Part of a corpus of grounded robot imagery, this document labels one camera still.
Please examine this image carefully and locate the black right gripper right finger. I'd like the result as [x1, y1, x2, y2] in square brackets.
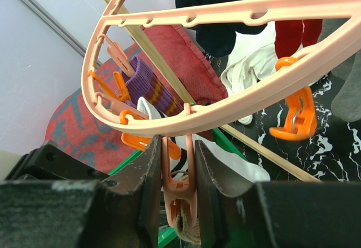
[195, 140, 360, 247]

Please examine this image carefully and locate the purple striped sock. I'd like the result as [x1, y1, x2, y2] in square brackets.
[121, 55, 183, 117]

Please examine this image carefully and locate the red christmas sock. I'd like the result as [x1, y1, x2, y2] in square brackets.
[261, 0, 327, 60]

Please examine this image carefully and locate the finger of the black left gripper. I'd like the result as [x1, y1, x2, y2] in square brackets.
[5, 144, 108, 180]

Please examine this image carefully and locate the navy blue sock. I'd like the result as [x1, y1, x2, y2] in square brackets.
[174, 0, 268, 59]

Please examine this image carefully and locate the wooden drying rack frame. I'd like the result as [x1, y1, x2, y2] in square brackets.
[104, 0, 319, 181]

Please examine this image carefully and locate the pink round clip hanger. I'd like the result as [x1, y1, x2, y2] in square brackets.
[80, 0, 361, 229]

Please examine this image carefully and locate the white black-striped sock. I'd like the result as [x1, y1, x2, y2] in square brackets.
[169, 134, 271, 183]

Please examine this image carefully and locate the green plastic tray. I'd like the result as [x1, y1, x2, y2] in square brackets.
[108, 128, 247, 247]

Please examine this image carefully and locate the grey sock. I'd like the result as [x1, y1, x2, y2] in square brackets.
[318, 18, 361, 123]

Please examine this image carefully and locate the white cloth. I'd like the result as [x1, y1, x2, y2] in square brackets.
[219, 43, 280, 125]

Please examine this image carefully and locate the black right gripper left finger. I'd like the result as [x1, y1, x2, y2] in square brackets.
[1, 136, 162, 247]

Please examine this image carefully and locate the red printed cloth sack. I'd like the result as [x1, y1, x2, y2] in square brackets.
[44, 24, 229, 175]

